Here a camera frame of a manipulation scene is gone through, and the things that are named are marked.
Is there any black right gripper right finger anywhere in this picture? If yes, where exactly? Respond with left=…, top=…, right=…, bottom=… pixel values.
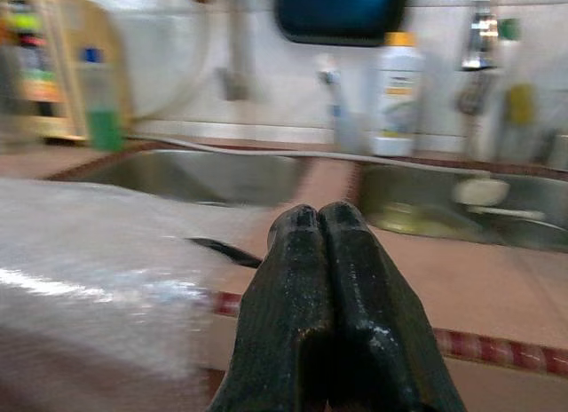
left=318, top=202, right=467, bottom=412

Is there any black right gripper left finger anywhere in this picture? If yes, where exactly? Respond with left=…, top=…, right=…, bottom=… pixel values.
left=208, top=202, right=335, bottom=412

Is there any stainless sink basin with dishes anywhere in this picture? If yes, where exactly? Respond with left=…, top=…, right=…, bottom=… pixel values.
left=357, top=162, right=568, bottom=254

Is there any stainless steel sink basin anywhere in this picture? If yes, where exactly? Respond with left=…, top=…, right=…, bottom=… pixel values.
left=51, top=147, right=314, bottom=209

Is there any thin white pipe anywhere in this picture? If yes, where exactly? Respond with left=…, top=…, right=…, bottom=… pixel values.
left=127, top=133, right=494, bottom=177

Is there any white round pipe head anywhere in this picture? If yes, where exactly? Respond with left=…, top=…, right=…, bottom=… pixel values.
left=451, top=175, right=512, bottom=208

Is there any clear plastic cup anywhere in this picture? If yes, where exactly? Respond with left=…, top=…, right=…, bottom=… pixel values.
left=331, top=111, right=373, bottom=155

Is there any clear bubble wrap sheet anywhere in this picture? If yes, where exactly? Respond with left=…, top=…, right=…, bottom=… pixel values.
left=0, top=177, right=270, bottom=384

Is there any white blue tube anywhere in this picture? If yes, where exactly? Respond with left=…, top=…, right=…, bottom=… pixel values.
left=315, top=54, right=350, bottom=120

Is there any grey steel faucet spout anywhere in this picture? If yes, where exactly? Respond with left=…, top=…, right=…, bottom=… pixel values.
left=215, top=0, right=257, bottom=103

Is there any white bottle yellow cap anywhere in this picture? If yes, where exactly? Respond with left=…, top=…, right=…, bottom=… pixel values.
left=369, top=30, right=426, bottom=159

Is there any green soap bottle blue cap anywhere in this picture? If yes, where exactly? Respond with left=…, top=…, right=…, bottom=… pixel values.
left=78, top=46, right=129, bottom=152

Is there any chrome tap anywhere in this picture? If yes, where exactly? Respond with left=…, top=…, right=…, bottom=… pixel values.
left=458, top=0, right=501, bottom=116

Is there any cream water ioniser appliance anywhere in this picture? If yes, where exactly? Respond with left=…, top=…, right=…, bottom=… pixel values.
left=0, top=0, right=135, bottom=143

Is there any thin translucent hose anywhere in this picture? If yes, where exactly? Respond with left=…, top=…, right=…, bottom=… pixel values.
left=130, top=34, right=217, bottom=125

